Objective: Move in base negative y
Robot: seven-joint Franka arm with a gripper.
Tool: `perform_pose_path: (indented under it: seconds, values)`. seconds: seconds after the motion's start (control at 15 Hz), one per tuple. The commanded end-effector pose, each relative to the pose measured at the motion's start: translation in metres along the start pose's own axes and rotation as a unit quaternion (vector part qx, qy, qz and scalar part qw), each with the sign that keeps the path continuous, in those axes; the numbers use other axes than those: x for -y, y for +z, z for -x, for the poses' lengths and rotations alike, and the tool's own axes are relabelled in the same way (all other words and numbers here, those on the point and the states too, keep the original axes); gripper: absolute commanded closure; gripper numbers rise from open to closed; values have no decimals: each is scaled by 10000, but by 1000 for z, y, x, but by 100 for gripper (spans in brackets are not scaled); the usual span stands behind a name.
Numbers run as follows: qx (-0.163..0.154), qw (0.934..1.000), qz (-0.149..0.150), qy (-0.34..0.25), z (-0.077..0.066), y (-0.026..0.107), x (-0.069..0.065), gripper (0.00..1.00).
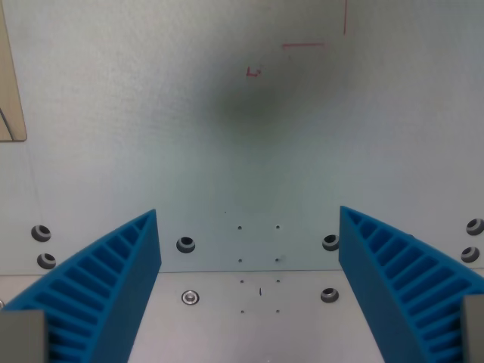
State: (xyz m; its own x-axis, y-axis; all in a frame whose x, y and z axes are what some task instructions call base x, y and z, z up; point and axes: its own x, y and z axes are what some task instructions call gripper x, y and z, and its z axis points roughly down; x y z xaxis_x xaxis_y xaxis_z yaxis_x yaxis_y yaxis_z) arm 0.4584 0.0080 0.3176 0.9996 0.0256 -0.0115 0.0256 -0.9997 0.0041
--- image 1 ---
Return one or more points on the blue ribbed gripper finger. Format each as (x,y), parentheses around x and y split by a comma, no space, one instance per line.
(385,287)
(113,287)

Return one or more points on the silver countersunk screw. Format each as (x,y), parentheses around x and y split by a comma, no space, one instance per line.
(190,297)

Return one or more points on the light wooden board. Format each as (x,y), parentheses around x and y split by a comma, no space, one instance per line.
(9,87)

